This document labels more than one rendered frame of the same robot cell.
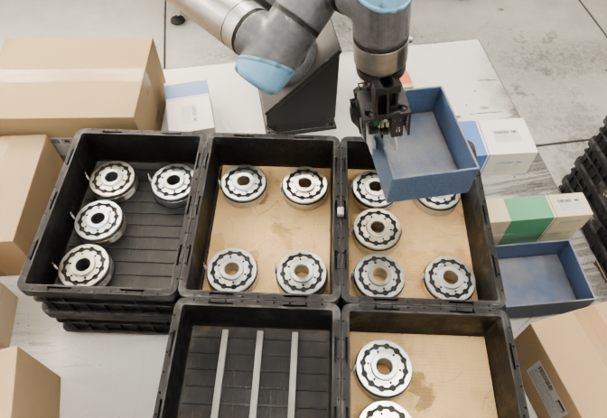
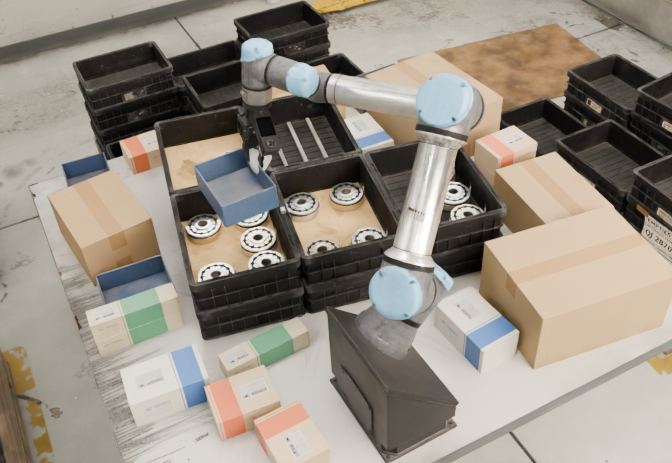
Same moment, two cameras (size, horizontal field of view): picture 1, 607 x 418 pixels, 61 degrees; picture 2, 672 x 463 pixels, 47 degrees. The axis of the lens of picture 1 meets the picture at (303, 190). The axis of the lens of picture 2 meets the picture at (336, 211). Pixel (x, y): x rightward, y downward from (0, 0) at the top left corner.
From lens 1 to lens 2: 2.30 m
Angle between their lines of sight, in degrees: 83
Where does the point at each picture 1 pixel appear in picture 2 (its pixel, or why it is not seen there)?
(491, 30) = not seen: outside the picture
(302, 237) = (311, 231)
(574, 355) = (126, 210)
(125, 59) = (544, 287)
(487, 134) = (169, 374)
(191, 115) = (464, 308)
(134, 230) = not seen: hidden behind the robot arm
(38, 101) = (573, 231)
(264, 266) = (329, 210)
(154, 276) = (396, 188)
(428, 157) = (225, 195)
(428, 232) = (220, 258)
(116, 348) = not seen: hidden behind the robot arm
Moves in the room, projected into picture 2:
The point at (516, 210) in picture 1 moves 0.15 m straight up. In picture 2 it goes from (150, 296) to (138, 256)
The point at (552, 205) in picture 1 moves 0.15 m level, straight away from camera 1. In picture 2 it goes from (119, 308) to (85, 349)
